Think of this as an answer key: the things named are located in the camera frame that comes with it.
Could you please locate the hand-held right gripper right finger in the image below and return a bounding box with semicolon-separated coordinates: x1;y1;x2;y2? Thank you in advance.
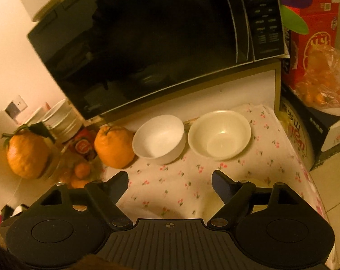
208;170;300;228

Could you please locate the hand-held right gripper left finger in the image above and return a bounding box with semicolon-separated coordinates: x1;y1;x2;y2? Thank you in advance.
40;171;133;228

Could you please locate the cream bowl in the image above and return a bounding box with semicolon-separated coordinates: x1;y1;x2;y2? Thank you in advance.
187;110;252;161

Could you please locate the white bowl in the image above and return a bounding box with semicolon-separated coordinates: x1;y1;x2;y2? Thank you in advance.
132;114;186;165

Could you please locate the glass jar of kumquats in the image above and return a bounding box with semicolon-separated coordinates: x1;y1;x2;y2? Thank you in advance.
45;143;101;211

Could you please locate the cherry print tablecloth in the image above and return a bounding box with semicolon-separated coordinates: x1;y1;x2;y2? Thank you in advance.
102;104;300;220

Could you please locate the red label glass jar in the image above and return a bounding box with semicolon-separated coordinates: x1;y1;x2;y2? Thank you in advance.
66;128;99;162

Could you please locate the pink floral cloth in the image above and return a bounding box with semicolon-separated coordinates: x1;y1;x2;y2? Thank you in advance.
279;146;328;259

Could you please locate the large orange with leaves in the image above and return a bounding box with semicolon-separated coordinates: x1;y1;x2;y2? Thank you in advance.
1;122;56;179

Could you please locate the black and white carton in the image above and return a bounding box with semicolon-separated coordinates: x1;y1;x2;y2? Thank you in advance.
279;84;340;172

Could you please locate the plastic bag of oranges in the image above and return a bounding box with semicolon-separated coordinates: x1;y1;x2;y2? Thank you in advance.
295;46;340;110

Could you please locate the black microwave oven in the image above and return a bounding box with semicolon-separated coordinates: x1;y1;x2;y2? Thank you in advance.
27;0;289;120

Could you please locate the red carton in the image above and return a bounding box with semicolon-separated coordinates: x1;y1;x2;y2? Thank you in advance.
281;0;340;90

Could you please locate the green and purple decoration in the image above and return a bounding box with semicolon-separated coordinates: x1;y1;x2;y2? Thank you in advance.
279;0;312;36

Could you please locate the white wall socket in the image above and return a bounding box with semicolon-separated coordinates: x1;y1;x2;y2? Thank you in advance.
4;96;28;119

